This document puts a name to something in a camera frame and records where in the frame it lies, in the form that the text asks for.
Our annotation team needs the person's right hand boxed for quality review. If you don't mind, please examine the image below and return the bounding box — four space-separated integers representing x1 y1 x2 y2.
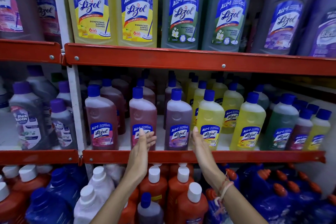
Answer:
191 126 227 189

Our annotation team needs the person's left hand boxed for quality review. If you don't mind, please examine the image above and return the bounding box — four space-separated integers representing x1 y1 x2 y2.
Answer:
124 128 157 180

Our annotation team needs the person's right forearm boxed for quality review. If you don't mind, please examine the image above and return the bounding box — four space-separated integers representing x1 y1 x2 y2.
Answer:
214 179 269 224

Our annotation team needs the person's left forearm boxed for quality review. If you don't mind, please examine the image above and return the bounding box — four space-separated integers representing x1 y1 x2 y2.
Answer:
90 176 143 224

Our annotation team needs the purple blue-capped cleaner bottle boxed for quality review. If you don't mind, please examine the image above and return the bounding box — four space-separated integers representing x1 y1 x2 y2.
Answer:
164 88 193 151
164 71 185 130

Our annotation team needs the red metal shelf beam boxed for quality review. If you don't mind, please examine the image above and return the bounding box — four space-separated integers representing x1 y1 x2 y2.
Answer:
82 149 326 164
64 43 336 76
0 39 63 65
0 149 79 166

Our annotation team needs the white cleaner bottle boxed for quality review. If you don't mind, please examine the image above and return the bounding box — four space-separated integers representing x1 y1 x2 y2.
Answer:
87 166 115 206
104 164 126 186
73 185 106 224

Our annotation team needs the group of orange white-capped bottles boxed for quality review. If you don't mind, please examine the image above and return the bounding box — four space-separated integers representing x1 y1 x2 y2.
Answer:
0 163 209 224

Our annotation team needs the group of pink blue-capped bottles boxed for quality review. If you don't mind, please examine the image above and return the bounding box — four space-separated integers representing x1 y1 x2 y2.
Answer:
79 70 158 151

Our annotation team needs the group of yellow blue-capped bottles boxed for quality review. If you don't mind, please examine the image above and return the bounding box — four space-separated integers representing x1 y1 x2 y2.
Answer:
185 72 267 151

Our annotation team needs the small purple blue-capped bottle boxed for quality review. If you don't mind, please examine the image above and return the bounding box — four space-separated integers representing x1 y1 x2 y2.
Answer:
137 192 165 224

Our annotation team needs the blue cleaner bottle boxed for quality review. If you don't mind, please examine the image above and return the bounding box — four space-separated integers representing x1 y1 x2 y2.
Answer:
63 164 89 188
25 187 74 224
46 167 81 207

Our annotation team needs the green blue-capped cleaner bottle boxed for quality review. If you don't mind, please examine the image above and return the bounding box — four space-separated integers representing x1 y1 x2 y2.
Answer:
262 93 299 151
254 84 270 111

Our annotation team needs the white metal shelf upright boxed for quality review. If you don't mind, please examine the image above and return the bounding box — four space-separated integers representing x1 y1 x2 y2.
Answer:
50 0 94 180

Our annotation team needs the small pink cleaner bottle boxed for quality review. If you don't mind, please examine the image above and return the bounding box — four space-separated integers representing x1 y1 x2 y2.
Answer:
285 108 313 151

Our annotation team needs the group of blue orange-capped bottles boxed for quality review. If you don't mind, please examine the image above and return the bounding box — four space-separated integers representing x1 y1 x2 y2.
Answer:
204 163 336 224

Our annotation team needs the group of grey purple-capped bottles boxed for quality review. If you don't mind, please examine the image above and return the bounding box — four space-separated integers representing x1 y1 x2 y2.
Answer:
0 65 79 151

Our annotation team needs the large green cleaner bottle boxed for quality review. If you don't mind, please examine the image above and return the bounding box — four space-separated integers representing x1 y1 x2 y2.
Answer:
161 0 205 50
201 0 254 53

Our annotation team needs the small yellow cleaner bottle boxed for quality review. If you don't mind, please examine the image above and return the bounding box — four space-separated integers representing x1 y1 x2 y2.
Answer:
303 108 332 151

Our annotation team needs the large yellow cleaner bottle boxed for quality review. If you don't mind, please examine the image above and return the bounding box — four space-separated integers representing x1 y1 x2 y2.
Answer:
62 0 117 46
113 0 159 48

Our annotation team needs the large purple cleaner bottle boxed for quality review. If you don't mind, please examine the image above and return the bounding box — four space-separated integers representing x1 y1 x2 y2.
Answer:
297 0 336 58
251 0 312 55

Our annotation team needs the large pink cleaner bottle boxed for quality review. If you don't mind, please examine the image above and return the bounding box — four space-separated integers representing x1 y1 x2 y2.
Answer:
0 0 44 42
28 0 62 45

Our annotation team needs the red thread wrist bracelet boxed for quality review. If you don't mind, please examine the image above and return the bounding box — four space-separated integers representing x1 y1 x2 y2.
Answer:
214 173 235 207

